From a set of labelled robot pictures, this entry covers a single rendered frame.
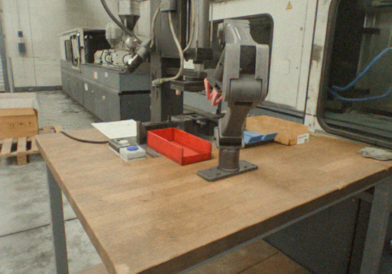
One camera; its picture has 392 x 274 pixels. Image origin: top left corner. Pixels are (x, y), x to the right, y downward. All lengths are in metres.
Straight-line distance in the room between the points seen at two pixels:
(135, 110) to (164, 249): 3.89
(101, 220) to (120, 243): 0.10
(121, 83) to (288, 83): 2.95
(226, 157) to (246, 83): 0.30
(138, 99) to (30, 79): 6.27
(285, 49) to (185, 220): 1.28
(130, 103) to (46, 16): 6.42
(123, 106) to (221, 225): 3.79
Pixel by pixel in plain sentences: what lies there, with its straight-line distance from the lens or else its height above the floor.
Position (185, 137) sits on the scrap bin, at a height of 0.94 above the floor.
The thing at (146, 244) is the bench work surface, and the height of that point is 0.90.
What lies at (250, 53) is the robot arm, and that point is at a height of 1.26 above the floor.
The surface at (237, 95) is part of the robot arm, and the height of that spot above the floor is 1.17.
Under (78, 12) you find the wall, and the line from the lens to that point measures 10.53.
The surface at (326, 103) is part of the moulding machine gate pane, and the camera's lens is 1.55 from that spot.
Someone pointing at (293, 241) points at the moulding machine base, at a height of 0.23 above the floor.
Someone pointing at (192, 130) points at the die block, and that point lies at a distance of 1.25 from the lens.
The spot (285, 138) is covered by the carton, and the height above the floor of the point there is 0.93.
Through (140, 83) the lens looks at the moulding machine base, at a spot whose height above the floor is 0.82.
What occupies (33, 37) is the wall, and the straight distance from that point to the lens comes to 10.30.
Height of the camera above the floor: 1.25
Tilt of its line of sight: 14 degrees down
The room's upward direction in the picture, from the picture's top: 2 degrees clockwise
